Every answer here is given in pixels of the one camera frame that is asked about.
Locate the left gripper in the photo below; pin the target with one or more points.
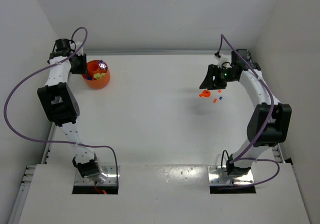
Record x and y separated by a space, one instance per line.
81 65

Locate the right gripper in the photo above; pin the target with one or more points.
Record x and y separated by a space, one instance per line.
216 76

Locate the yellow-green lego brick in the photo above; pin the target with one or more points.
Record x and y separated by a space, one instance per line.
98 76

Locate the purple lego brick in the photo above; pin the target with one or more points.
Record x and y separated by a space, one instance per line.
102 65

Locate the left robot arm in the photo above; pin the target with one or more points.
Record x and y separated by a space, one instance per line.
61 107

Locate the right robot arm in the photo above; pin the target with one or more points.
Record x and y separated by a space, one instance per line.
269 123

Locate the orange round lego piece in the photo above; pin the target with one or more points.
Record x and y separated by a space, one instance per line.
206 93

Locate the orange divided bowl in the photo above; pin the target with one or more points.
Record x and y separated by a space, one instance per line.
94 68

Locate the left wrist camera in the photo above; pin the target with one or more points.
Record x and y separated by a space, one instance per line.
77 47

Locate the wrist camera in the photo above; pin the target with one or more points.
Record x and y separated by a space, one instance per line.
77 47
222 59

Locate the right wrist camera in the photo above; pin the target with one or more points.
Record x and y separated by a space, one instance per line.
222 59

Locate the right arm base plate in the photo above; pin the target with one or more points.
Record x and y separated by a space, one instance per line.
218 177

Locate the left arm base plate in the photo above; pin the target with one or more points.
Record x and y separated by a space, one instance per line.
108 177

